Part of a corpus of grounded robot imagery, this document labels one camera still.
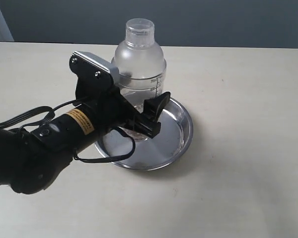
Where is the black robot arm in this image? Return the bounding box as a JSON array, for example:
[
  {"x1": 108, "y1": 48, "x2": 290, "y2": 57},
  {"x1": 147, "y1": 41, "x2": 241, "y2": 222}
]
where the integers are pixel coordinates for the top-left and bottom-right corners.
[{"x1": 0, "y1": 51, "x2": 170, "y2": 195}]

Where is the clear plastic shaker bottle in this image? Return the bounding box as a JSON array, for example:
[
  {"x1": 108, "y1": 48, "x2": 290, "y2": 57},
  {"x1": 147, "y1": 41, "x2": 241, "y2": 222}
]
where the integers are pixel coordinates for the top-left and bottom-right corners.
[{"x1": 111, "y1": 18, "x2": 167, "y2": 142}]

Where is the round stainless steel tray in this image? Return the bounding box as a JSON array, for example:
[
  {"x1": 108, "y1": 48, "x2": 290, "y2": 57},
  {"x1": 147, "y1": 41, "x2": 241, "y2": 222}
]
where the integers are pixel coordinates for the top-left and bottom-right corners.
[{"x1": 93, "y1": 96, "x2": 194, "y2": 172}]

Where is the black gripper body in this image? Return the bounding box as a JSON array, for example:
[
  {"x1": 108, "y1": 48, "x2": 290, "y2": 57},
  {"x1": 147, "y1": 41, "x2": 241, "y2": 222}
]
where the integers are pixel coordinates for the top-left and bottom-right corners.
[{"x1": 69, "y1": 56, "x2": 161, "y2": 138}]

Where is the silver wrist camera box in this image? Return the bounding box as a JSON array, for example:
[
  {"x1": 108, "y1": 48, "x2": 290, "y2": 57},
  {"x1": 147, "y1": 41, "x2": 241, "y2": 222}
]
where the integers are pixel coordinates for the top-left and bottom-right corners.
[{"x1": 73, "y1": 51, "x2": 120, "y2": 84}]

